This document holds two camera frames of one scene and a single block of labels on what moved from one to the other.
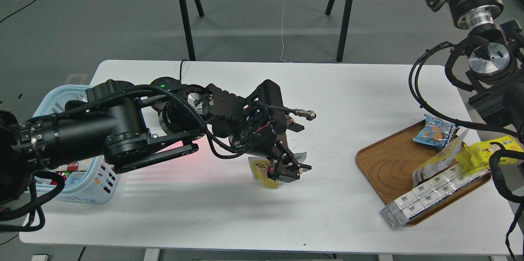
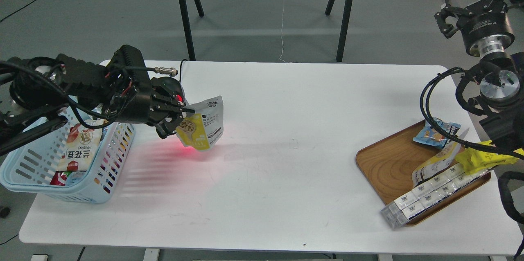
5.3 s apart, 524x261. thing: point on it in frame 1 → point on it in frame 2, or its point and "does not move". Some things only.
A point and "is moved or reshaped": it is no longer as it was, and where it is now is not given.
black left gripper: x=263 y=140 → x=161 y=104
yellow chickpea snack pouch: x=259 y=167 is moved or reshaped
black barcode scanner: x=166 y=83 does not move
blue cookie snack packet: x=437 y=132 does not move
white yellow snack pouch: x=440 y=161 does not move
